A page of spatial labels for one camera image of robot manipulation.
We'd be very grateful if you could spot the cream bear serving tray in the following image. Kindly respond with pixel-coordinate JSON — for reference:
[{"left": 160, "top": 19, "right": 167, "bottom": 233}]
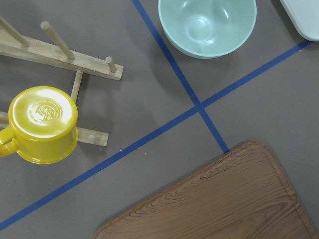
[{"left": 280, "top": 0, "right": 319, "bottom": 42}]

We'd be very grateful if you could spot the green ceramic bowl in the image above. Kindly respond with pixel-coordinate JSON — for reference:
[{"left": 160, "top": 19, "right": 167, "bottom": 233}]
[{"left": 158, "top": 0, "right": 257, "bottom": 59}]

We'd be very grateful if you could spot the brown wooden cutting board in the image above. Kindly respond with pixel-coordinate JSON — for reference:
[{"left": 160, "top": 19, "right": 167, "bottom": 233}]
[{"left": 94, "top": 141, "right": 319, "bottom": 239}]

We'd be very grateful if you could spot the yellow mug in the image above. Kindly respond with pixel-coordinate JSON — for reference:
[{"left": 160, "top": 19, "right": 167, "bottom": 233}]
[{"left": 0, "top": 86, "right": 79, "bottom": 164}]

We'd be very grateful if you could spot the wooden dish drying rack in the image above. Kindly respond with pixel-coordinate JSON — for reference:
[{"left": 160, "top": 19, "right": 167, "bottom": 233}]
[{"left": 0, "top": 16, "right": 124, "bottom": 147}]

